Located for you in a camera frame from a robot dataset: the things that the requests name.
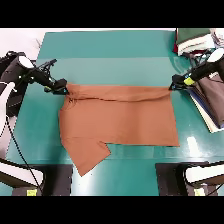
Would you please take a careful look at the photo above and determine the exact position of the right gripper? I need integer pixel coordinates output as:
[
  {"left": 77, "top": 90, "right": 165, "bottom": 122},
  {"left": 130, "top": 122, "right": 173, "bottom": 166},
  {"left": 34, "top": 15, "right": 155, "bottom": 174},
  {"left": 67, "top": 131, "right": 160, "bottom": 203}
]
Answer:
[{"left": 168, "top": 73, "right": 188, "bottom": 92}]

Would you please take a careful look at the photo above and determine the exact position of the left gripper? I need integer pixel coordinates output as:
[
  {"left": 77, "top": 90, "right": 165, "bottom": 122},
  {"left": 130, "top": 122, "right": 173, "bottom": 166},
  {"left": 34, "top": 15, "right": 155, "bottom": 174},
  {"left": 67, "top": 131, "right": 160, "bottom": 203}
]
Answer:
[{"left": 44, "top": 78, "right": 70, "bottom": 96}]

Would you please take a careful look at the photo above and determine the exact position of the orange T-shirt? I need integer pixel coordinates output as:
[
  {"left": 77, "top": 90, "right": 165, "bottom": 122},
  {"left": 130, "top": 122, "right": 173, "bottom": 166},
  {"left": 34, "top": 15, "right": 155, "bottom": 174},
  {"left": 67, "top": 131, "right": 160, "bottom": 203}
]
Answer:
[{"left": 58, "top": 83, "right": 181, "bottom": 178}]

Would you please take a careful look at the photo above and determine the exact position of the blue garment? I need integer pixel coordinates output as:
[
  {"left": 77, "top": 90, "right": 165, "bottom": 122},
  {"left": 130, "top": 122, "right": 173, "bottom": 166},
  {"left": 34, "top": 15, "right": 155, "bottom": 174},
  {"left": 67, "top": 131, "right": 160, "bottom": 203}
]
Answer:
[{"left": 189, "top": 87, "right": 222, "bottom": 130}]

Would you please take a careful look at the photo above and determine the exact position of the brown garment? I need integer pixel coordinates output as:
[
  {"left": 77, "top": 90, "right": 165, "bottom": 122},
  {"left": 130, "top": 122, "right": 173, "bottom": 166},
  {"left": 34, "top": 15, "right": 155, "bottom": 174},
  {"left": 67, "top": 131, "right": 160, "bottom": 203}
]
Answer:
[{"left": 194, "top": 72, "right": 224, "bottom": 128}]

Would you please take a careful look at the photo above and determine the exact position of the green garment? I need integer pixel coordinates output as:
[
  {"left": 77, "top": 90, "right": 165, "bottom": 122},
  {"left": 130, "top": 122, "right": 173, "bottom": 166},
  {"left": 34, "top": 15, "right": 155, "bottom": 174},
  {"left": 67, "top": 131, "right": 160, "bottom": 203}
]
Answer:
[{"left": 175, "top": 28, "right": 214, "bottom": 46}]

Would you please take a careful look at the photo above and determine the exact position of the black mounting plate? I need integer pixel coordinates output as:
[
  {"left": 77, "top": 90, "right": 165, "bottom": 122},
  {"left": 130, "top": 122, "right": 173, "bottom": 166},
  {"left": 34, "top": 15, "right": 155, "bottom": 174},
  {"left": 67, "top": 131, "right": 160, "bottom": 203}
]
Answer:
[
  {"left": 155, "top": 162, "right": 188, "bottom": 197},
  {"left": 42, "top": 163, "right": 74, "bottom": 197}
]

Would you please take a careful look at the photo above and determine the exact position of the black cable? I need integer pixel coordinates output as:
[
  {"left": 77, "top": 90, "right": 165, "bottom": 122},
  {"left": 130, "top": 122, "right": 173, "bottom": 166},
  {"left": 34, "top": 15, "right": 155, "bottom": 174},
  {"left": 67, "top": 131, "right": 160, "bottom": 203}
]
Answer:
[{"left": 4, "top": 111, "right": 44, "bottom": 197}]

